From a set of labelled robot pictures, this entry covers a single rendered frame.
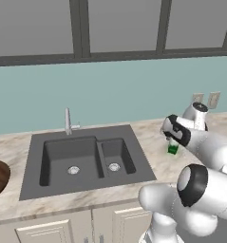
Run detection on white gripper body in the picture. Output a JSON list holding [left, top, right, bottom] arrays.
[[161, 114, 181, 142]]

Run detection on dark grey double sink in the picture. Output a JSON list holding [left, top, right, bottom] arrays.
[[18, 123, 158, 202]]

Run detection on green carton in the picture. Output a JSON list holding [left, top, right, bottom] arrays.
[[167, 141, 180, 157]]

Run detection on silver tap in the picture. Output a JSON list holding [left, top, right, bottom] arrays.
[[64, 107, 82, 136]]

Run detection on cream cupboard door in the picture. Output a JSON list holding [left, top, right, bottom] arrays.
[[91, 202, 155, 243], [0, 209, 94, 243]]

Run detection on white wall socket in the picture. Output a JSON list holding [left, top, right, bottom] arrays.
[[207, 91, 221, 109], [192, 92, 205, 105]]

